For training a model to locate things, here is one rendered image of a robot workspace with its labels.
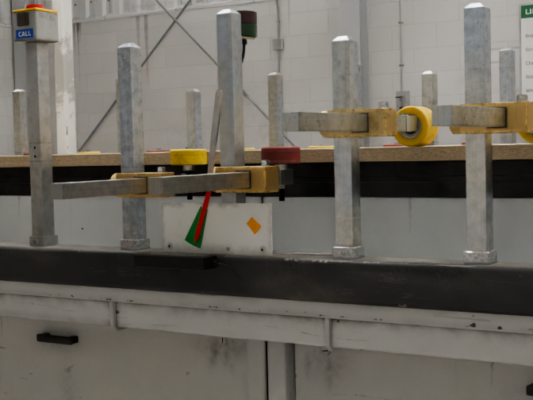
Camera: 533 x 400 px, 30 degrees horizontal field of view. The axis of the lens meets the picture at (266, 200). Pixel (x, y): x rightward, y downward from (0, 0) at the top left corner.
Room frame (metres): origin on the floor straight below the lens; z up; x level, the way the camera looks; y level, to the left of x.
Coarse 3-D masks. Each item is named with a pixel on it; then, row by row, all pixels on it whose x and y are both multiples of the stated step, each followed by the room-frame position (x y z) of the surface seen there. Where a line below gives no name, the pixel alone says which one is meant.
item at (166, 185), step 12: (156, 180) 1.67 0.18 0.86; (168, 180) 1.68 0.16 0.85; (180, 180) 1.71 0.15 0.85; (192, 180) 1.74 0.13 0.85; (204, 180) 1.77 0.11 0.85; (216, 180) 1.80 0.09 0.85; (228, 180) 1.83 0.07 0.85; (240, 180) 1.87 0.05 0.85; (288, 180) 2.02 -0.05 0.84; (156, 192) 1.67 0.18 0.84; (168, 192) 1.68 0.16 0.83; (180, 192) 1.71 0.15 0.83; (192, 192) 1.74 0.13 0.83
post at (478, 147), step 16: (464, 16) 1.68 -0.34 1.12; (480, 16) 1.66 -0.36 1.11; (464, 32) 1.68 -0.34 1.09; (480, 32) 1.66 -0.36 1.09; (464, 48) 1.68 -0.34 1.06; (480, 48) 1.66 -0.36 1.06; (480, 64) 1.66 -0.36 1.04; (480, 80) 1.66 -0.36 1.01; (480, 96) 1.66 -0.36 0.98; (480, 144) 1.67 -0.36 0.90; (480, 160) 1.67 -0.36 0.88; (480, 176) 1.67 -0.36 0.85; (480, 192) 1.67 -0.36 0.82; (480, 208) 1.67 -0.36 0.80; (480, 224) 1.67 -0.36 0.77; (480, 240) 1.67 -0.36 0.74
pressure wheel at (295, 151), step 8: (280, 144) 2.02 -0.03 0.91; (264, 152) 2.00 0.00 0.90; (272, 152) 1.99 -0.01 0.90; (280, 152) 1.99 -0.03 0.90; (288, 152) 1.99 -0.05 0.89; (296, 152) 2.00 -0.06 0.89; (272, 160) 1.99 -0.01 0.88; (280, 160) 1.99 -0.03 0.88; (288, 160) 1.99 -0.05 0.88; (296, 160) 2.00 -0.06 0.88; (280, 168) 2.01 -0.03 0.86; (280, 192) 2.02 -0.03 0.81; (280, 200) 2.02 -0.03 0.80
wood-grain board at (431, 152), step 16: (464, 144) 2.55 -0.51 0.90; (496, 144) 1.86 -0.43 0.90; (512, 144) 1.84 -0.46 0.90; (528, 144) 1.83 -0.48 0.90; (0, 160) 2.54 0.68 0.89; (16, 160) 2.51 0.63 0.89; (64, 160) 2.42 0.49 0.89; (80, 160) 2.40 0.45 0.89; (96, 160) 2.37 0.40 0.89; (112, 160) 2.34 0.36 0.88; (144, 160) 2.29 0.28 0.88; (160, 160) 2.27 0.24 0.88; (208, 160) 2.20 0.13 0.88; (256, 160) 2.13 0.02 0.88; (304, 160) 2.07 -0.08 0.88; (320, 160) 2.05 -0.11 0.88; (368, 160) 2.00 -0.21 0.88; (384, 160) 1.98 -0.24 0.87; (400, 160) 1.96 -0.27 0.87; (416, 160) 1.94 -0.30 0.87; (432, 160) 1.93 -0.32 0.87
